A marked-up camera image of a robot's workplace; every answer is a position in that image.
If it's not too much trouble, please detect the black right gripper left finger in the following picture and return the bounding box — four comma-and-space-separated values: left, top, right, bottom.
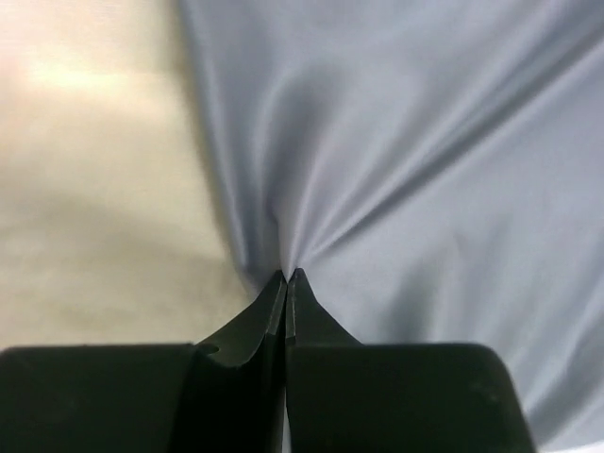
1, 273, 287, 452

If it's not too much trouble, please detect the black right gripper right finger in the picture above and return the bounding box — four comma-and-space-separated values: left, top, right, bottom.
285, 270, 535, 452

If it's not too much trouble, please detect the grey fabric pillowcase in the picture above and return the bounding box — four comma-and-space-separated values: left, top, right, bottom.
179, 1, 603, 452

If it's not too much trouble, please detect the cream quilted pillow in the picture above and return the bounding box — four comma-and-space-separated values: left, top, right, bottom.
1, 1, 250, 347

